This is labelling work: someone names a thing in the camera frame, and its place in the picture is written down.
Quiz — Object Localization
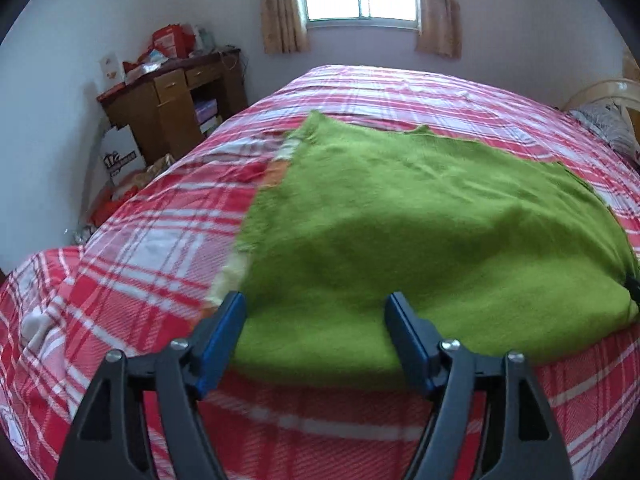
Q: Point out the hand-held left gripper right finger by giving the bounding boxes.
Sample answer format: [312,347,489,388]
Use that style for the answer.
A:
[385,291,573,480]

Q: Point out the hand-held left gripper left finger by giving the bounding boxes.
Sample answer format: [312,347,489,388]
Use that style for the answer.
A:
[54,291,248,480]

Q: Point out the green orange striped knit sweater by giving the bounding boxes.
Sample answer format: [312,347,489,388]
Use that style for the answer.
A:
[212,110,640,391]

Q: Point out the bed with red plaid sheet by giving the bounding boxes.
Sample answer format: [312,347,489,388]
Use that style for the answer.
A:
[0,64,640,480]

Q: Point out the striped pillow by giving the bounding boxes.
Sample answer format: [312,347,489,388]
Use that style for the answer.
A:
[570,100,640,161]

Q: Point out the red plastic bag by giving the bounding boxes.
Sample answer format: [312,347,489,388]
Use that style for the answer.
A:
[90,187,138,226]

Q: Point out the woven basket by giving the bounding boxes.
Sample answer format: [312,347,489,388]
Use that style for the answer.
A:
[145,155,176,181]

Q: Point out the cream wooden headboard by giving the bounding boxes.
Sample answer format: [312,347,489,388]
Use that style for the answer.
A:
[562,77,640,116]

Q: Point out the white paper bag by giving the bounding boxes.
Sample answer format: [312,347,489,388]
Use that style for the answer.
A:
[97,125,147,186]

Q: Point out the stack of books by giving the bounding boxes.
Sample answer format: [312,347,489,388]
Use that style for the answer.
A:
[194,100,223,134]

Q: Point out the brown wooden desk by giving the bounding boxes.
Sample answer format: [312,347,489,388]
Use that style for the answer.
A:
[96,49,249,161]

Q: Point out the white card with hearts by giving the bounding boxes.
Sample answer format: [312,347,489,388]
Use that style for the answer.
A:
[100,55,124,86]

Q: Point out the red gift box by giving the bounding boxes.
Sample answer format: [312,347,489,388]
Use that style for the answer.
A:
[151,25,193,58]

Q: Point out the beige patterned curtain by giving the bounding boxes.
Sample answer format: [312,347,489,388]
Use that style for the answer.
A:
[260,0,311,55]
[415,0,462,59]

